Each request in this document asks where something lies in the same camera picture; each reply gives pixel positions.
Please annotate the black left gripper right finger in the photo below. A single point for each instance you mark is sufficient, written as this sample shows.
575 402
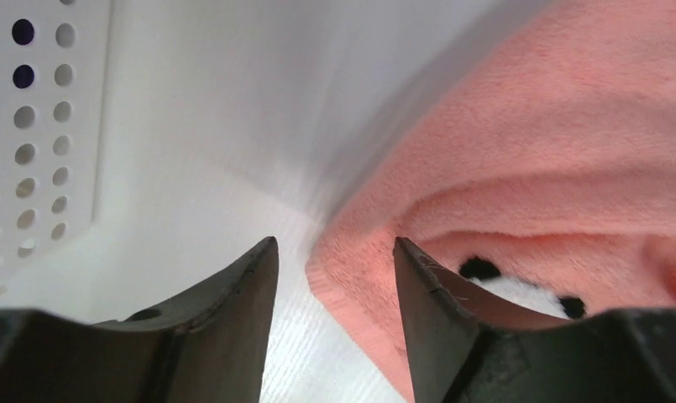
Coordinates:
466 344

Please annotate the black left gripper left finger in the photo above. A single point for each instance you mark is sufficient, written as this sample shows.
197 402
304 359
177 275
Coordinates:
205 344

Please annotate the pink towel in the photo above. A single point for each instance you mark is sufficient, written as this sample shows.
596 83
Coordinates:
555 160

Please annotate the white plastic basket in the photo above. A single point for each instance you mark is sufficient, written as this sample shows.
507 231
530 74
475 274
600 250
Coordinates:
52 69

